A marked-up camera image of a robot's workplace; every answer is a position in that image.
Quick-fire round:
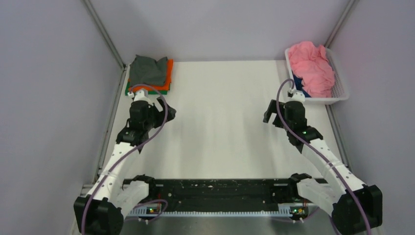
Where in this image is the dark grey t-shirt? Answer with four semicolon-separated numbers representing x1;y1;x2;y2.
129;55;168;87

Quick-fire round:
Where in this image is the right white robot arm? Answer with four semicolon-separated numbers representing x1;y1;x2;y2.
263;100;383;235

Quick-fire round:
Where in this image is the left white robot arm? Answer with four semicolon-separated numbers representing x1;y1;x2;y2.
73;96;176;235

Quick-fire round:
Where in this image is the blue t-shirt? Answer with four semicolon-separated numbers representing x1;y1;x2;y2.
293;75;311;98

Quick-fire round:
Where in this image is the folded green t-shirt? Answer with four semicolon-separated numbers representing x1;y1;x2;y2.
124;81;170;96

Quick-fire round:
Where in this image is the folded orange t-shirt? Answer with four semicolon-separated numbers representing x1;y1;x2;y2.
125;59;174;95

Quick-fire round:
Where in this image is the white plastic basket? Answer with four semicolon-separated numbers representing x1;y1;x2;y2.
285;48;349;105

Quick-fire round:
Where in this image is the pink t-shirt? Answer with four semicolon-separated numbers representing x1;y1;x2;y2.
288;41;335;98

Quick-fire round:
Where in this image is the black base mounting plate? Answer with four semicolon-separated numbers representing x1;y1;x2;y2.
123;174;328;213

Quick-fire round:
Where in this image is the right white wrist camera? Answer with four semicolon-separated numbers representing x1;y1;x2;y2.
287;90;305;103

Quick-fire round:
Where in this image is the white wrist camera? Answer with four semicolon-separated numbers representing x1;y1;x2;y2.
287;90;305;103
127;89;152;104

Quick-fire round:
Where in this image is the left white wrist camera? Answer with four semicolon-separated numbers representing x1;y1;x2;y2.
127;89;152;104

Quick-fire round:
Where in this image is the white slotted cable duct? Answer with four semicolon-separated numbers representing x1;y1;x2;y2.
128;207;292;217

